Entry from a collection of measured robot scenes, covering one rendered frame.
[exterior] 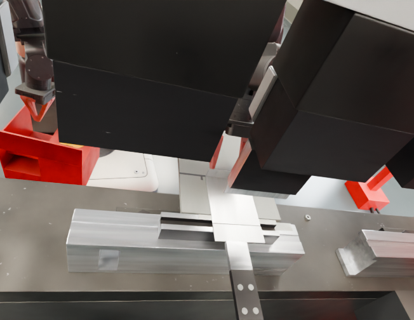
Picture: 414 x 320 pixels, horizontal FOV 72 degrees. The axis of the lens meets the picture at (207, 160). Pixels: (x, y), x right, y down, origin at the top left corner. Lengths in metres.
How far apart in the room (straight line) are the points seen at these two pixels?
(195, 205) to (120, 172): 1.00
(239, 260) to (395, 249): 0.37
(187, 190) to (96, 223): 0.15
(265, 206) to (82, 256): 0.31
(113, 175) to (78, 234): 0.98
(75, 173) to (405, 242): 0.79
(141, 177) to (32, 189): 0.86
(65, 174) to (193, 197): 0.44
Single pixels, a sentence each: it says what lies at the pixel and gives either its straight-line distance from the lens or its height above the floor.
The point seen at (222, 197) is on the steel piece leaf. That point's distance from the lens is 0.50.
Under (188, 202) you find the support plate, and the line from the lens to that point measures 0.48.
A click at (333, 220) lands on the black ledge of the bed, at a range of 0.81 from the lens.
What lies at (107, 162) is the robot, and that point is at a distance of 1.48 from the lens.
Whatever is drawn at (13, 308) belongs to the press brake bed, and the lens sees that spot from 0.61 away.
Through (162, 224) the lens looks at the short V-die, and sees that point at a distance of 0.45.
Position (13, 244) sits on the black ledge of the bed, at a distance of 0.58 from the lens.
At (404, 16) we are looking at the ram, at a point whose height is 1.35.
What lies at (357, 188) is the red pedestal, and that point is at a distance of 2.49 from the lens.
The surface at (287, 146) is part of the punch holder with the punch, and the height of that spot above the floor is 1.21.
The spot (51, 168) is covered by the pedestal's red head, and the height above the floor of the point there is 0.75.
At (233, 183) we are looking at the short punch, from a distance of 0.37.
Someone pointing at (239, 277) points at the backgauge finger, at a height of 1.00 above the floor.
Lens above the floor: 1.37
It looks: 42 degrees down
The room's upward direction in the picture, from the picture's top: 23 degrees clockwise
